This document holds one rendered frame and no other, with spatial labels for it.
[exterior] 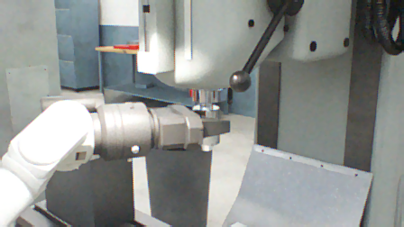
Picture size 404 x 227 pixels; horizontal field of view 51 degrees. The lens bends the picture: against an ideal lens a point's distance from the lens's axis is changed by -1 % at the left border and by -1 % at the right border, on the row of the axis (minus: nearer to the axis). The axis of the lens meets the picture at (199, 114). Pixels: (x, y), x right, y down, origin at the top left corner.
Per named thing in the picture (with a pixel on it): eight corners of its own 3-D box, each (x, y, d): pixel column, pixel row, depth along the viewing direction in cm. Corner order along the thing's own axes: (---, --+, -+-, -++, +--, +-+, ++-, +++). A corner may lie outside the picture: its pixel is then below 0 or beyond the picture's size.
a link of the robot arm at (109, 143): (128, 144, 61) (45, 152, 57) (118, 172, 70) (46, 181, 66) (115, 78, 66) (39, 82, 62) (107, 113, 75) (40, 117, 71)
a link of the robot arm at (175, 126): (204, 105, 65) (126, 112, 60) (203, 166, 67) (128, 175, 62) (176, 92, 76) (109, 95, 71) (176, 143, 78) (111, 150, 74)
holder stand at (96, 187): (95, 237, 97) (89, 154, 92) (45, 208, 111) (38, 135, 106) (135, 219, 105) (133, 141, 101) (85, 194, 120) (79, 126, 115)
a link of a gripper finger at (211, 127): (227, 134, 72) (194, 138, 70) (228, 116, 71) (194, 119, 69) (232, 137, 70) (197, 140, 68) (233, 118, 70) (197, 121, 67)
